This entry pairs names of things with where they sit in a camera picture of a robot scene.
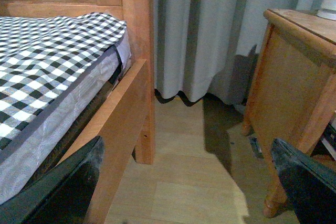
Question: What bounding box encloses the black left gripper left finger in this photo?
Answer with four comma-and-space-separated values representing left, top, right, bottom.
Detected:
1, 136, 104, 223

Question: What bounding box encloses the white cylindrical air purifier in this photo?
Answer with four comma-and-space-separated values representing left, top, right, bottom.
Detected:
317, 0, 336, 21

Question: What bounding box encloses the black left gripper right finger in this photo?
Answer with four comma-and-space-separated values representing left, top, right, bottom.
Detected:
271, 138, 335, 223

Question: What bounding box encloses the grey curtain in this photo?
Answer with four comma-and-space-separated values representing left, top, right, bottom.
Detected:
154, 0, 323, 104

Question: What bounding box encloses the black white checkered sheet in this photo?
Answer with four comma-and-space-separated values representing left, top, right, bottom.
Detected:
1, 12, 127, 149

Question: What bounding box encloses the wooden bed frame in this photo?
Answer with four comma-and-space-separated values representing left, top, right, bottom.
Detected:
1, 0, 155, 223

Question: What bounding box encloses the wooden nightstand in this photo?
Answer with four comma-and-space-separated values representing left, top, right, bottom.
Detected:
243, 9, 335, 218

